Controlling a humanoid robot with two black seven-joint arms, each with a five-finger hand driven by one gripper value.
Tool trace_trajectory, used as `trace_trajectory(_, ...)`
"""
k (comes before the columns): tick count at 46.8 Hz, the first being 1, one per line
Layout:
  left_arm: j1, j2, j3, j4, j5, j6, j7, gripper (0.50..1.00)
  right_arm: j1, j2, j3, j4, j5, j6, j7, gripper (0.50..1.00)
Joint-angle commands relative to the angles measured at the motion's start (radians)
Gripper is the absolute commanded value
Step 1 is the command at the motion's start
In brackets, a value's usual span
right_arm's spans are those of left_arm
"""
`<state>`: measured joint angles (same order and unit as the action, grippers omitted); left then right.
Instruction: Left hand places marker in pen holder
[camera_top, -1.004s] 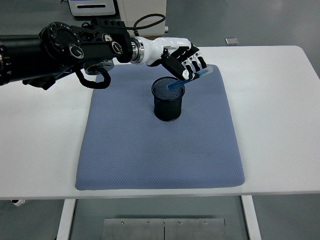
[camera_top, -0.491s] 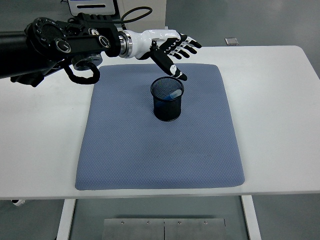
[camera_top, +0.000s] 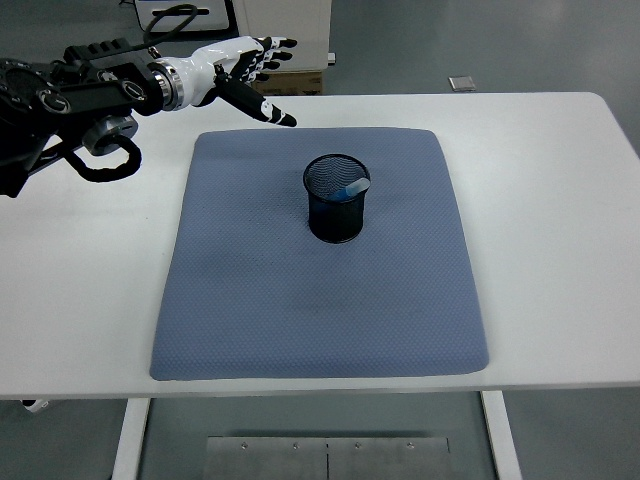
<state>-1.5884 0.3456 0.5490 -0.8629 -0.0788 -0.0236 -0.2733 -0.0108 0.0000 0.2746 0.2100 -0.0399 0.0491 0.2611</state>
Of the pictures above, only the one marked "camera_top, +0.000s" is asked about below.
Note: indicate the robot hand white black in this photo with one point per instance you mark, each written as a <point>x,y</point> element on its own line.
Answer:
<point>200,75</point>

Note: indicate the blue marker pen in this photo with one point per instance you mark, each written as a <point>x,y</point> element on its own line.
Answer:
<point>356,187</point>

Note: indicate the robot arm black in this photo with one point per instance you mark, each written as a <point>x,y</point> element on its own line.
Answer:
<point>75,95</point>

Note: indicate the black mesh pen holder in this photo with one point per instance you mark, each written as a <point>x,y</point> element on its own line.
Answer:
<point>336,220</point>

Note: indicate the white device with black slot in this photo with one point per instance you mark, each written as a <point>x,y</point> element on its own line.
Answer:
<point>210,20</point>

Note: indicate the brown cardboard box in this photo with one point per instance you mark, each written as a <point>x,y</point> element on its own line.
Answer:
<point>305,82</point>

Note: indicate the white cabinet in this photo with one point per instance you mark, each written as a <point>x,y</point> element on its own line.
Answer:
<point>310,20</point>

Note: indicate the grey floor socket plate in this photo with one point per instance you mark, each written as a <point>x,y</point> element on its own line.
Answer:
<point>462,83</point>

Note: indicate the blue-grey textured mat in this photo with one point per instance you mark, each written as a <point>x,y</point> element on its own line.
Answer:
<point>320,310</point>

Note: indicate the small white black robot part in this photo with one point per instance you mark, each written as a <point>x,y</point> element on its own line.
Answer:
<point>36,404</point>

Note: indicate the white table leg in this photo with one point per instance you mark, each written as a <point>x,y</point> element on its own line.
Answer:
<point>131,440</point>
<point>501,440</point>

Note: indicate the grey metal plate with screws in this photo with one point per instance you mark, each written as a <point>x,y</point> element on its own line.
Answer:
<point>280,460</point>

